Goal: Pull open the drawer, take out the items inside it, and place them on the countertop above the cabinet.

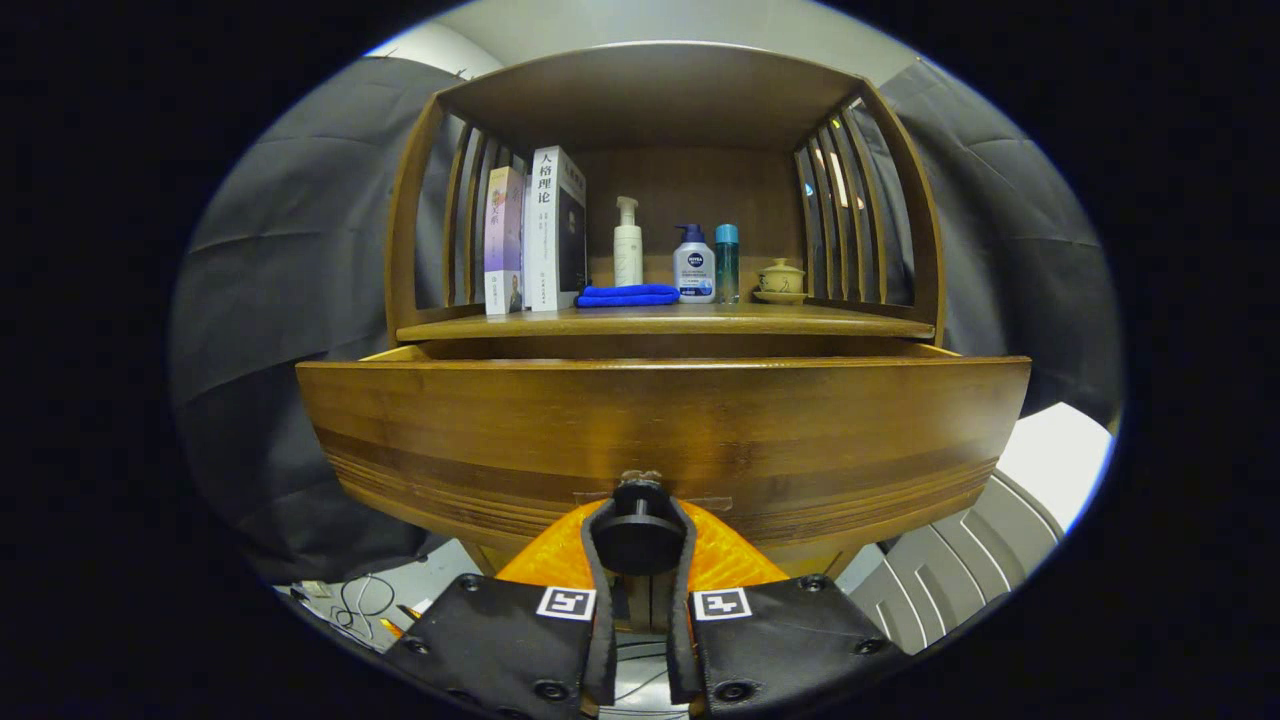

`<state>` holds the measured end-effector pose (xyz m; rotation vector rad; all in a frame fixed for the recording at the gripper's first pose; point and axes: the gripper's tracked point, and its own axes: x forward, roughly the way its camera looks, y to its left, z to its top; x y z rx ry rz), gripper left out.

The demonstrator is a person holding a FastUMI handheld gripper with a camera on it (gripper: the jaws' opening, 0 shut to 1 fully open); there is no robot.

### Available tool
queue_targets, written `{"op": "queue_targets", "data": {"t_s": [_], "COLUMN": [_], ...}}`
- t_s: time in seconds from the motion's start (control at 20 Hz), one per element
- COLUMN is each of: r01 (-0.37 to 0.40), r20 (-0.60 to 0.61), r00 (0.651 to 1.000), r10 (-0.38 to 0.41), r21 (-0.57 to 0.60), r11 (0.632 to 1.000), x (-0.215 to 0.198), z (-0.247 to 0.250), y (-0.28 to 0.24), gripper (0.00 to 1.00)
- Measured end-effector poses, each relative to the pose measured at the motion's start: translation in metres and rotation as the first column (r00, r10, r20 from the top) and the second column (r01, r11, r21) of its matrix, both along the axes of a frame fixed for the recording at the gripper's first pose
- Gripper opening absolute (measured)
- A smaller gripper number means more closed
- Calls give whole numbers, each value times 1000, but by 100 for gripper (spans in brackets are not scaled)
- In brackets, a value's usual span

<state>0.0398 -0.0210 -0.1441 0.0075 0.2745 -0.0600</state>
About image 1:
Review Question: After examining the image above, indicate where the purple book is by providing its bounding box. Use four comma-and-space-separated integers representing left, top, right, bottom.
484, 166, 526, 317

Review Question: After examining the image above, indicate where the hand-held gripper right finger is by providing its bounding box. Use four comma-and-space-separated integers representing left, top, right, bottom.
665, 498, 911, 720

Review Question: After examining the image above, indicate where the grey grooved plastic panel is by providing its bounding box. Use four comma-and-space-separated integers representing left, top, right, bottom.
848, 470, 1063, 656

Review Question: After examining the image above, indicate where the white bottle with blue cap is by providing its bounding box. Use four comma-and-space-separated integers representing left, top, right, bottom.
673, 224, 717, 304

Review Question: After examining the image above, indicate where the black backdrop cloth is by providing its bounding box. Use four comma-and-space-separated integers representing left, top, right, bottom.
168, 55, 1126, 586

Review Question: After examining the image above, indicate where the white table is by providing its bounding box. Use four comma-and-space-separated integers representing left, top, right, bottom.
995, 402, 1113, 533

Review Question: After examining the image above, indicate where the thick white book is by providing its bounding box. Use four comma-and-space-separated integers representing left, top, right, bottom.
523, 146, 588, 313

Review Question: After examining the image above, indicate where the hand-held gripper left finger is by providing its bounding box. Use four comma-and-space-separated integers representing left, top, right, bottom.
385, 498, 619, 720

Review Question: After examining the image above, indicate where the wooden countertop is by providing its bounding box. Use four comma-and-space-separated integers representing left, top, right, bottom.
395, 303, 936, 343

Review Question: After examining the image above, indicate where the beige lidded tea cup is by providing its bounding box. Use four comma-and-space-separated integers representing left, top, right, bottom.
752, 258, 809, 305

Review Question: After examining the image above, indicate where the blue folded cloth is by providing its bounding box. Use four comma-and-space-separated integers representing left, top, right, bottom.
575, 284, 681, 308

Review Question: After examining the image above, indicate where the white pump bottle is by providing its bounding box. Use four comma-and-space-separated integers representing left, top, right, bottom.
613, 196, 644, 288

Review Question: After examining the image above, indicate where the brown wooden cabinet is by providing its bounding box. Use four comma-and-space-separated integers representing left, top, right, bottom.
385, 40, 946, 581

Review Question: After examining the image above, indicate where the teal slim bottle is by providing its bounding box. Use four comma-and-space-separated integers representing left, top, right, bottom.
714, 224, 741, 304

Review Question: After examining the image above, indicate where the wooden drawer with black knob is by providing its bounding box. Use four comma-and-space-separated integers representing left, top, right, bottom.
296, 343, 1033, 579

